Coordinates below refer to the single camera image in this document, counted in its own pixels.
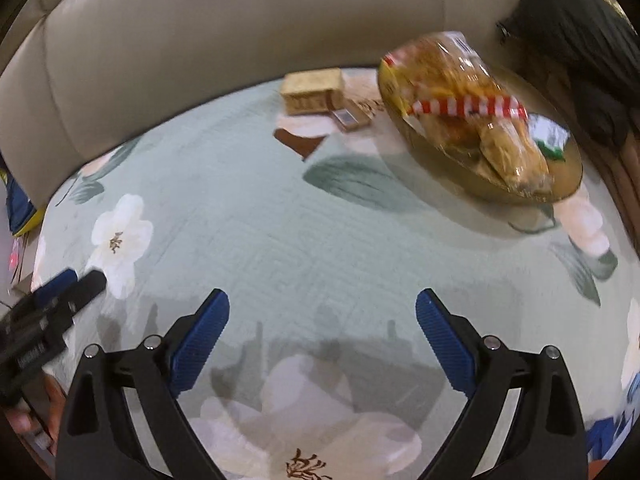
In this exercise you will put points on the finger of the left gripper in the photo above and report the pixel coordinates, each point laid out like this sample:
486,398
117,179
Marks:
54,288
83,291

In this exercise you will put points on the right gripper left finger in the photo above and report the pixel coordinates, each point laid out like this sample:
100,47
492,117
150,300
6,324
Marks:
97,439

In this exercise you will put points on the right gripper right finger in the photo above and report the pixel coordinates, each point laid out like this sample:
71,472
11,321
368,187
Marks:
546,438

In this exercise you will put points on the sliced bread pack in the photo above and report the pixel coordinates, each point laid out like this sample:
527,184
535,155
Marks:
313,91

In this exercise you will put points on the bread bag with red stripes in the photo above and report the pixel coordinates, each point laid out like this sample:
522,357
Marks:
444,86

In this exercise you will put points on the beige leather sofa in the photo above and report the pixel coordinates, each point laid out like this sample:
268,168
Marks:
79,77

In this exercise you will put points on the floral quilted green sofa cover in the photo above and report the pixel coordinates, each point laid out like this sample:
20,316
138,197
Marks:
322,241

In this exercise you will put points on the green white snack packet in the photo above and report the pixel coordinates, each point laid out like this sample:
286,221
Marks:
550,137

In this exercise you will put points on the small brown snack bar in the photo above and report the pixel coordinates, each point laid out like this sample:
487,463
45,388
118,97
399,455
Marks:
350,117

